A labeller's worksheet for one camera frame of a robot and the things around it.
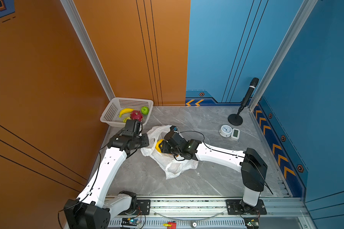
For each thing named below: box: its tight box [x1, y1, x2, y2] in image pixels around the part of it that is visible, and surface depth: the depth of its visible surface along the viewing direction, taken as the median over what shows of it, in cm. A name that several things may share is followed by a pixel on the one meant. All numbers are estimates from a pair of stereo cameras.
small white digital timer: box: [230, 128, 241, 141], surface depth 101 cm
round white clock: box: [218, 124, 233, 138], surface depth 102 cm
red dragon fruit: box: [130, 110, 143, 122], surface depth 107 cm
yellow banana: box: [118, 108, 135, 118], surface depth 117 cm
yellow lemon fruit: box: [155, 138, 165, 153], surface depth 81 cm
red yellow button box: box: [162, 221, 177, 229], surface depth 68 cm
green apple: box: [140, 106, 150, 115], surface depth 113 cm
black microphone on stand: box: [227, 77, 260, 126], surface depth 96 cm
